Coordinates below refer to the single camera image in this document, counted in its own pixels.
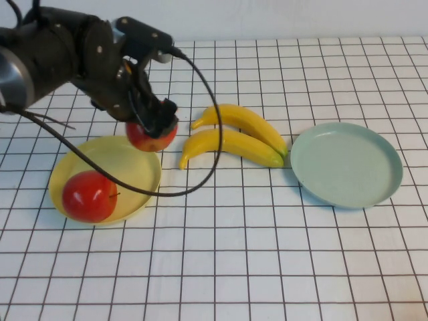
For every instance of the light blue round plate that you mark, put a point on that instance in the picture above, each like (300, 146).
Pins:
(344, 167)

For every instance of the yellow round plate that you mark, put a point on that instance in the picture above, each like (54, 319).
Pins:
(133, 174)

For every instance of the white grid tablecloth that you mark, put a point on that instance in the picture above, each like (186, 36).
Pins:
(267, 267)

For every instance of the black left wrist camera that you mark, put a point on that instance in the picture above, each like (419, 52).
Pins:
(143, 33)

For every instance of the red apple with dark stem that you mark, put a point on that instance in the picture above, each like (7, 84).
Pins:
(87, 197)

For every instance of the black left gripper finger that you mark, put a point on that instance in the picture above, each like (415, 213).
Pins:
(170, 112)
(158, 128)

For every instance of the red apple with yellow patch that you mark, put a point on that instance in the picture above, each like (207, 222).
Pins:
(150, 144)

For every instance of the yellow plastic banana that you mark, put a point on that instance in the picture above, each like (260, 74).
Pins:
(247, 120)
(234, 143)

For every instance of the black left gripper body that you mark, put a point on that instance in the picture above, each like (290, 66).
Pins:
(143, 100)

